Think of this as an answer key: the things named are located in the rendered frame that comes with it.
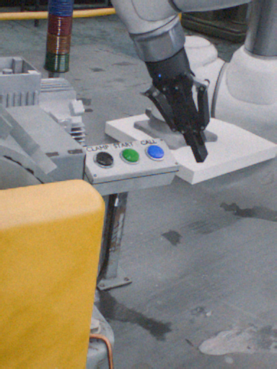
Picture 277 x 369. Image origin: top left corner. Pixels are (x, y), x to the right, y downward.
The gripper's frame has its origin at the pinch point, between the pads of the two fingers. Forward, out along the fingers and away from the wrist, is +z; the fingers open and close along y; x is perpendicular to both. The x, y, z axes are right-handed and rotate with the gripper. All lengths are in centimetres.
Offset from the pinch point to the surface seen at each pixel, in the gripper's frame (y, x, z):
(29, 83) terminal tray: 20.9, 12.3, -23.6
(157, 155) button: -1.2, 14.7, -8.5
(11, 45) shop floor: 321, -279, 85
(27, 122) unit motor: -23, 57, -43
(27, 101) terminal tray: 22.1, 13.8, -20.7
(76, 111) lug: 16.9, 8.8, -14.9
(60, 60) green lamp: 40.7, -19.3, -12.7
